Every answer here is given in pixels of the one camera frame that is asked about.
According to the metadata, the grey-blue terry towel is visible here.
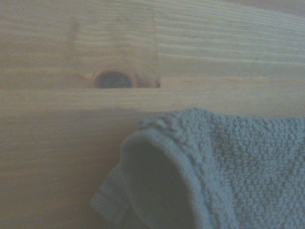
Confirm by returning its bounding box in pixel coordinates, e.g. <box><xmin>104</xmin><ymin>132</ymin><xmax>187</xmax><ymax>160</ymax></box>
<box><xmin>90</xmin><ymin>107</ymin><xmax>305</xmax><ymax>229</ymax></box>

